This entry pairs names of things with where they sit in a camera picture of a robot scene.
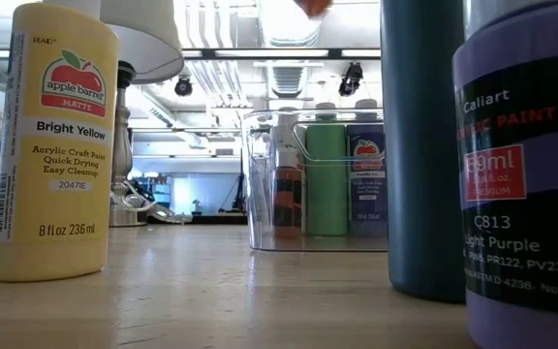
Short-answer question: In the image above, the black ceiling spotlight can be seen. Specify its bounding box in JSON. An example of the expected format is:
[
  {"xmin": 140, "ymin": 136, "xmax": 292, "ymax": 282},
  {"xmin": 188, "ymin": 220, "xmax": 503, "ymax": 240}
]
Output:
[
  {"xmin": 337, "ymin": 61, "xmax": 364, "ymax": 97},
  {"xmin": 173, "ymin": 75, "xmax": 194, "ymax": 97}
]

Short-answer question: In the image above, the small orange paint bottle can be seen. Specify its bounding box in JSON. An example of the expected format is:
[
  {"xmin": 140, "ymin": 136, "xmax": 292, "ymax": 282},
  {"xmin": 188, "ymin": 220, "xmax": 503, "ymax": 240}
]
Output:
[{"xmin": 272, "ymin": 147, "xmax": 304, "ymax": 238}]

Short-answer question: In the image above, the large yellow paint bottle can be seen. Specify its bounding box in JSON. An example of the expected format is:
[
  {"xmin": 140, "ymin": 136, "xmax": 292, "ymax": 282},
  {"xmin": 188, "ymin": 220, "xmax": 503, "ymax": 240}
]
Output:
[{"xmin": 0, "ymin": 0, "xmax": 121, "ymax": 283}]

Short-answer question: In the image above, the large dark teal paint bottle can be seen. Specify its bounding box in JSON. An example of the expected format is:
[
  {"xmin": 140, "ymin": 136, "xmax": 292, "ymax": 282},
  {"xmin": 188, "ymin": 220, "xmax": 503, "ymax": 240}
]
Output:
[{"xmin": 379, "ymin": 0, "xmax": 469, "ymax": 304}]

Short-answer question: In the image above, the clear plastic bin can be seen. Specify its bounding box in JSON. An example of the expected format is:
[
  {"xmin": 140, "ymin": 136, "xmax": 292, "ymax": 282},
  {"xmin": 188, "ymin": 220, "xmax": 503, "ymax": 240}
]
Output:
[{"xmin": 240, "ymin": 109, "xmax": 388, "ymax": 253}]

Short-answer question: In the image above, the large white paint bottle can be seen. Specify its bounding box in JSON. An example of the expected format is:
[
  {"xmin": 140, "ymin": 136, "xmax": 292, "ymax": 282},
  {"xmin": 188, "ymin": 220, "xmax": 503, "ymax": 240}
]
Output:
[{"xmin": 269, "ymin": 111, "xmax": 308, "ymax": 235}]

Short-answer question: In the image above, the small rust brown paint bottle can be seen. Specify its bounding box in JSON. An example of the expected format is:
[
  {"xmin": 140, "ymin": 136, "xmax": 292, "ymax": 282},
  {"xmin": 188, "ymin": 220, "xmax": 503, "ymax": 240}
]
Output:
[{"xmin": 293, "ymin": 0, "xmax": 333, "ymax": 18}]

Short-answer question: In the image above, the black aluminium rig frame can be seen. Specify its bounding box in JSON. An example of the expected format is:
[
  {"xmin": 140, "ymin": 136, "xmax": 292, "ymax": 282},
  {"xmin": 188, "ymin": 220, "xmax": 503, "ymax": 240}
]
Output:
[{"xmin": 146, "ymin": 214, "xmax": 250, "ymax": 226}]

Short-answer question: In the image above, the large blue paint bottle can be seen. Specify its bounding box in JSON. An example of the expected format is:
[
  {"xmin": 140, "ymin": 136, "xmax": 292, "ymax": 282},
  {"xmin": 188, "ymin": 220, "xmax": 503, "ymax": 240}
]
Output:
[{"xmin": 346, "ymin": 98, "xmax": 388, "ymax": 238}]

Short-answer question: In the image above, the large green paint bottle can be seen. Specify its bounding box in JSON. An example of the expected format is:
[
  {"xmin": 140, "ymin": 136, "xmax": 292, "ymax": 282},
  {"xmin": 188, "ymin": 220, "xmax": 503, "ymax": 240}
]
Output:
[{"xmin": 305, "ymin": 101, "xmax": 350, "ymax": 238}]

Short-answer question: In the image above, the small light purple paint bottle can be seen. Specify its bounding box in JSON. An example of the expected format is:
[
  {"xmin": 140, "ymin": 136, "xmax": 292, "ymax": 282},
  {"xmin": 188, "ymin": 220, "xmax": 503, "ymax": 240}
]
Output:
[{"xmin": 451, "ymin": 0, "xmax": 558, "ymax": 349}]

